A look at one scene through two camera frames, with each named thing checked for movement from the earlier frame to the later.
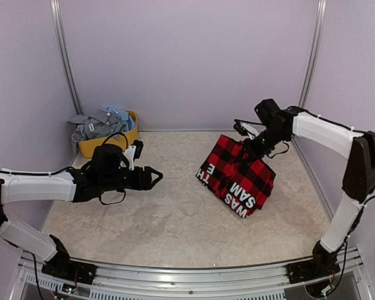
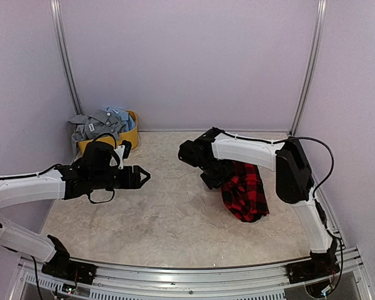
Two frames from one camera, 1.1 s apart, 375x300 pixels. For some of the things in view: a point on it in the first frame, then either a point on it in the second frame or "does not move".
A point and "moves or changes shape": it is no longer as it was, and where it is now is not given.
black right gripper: x=252 y=152 → x=212 y=183
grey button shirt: x=99 y=123 does not move
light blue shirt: x=129 y=120 does not move
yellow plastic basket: x=85 y=147 does not move
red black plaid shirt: x=243 y=185 moves or changes shape
